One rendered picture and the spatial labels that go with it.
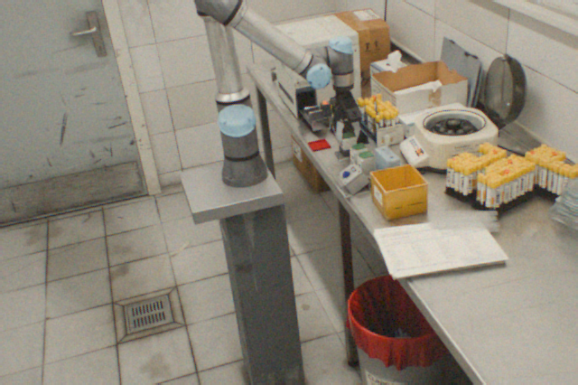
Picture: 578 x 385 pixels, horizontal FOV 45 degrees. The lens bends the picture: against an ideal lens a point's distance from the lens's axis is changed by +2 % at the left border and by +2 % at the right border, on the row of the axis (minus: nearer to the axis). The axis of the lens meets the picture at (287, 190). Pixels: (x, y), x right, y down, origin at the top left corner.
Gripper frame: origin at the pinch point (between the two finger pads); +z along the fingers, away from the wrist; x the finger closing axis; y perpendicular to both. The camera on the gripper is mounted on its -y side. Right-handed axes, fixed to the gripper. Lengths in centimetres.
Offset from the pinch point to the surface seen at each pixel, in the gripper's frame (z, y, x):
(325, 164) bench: 6.1, -2.1, 9.4
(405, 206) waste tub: 2.4, -44.2, -2.0
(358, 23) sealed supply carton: -12, 85, -35
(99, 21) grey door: -12, 162, 76
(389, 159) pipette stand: -3.9, -26.0, -4.6
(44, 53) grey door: 0, 162, 107
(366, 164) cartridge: 2.3, -15.5, -0.6
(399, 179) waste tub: 0.6, -31.6, -5.5
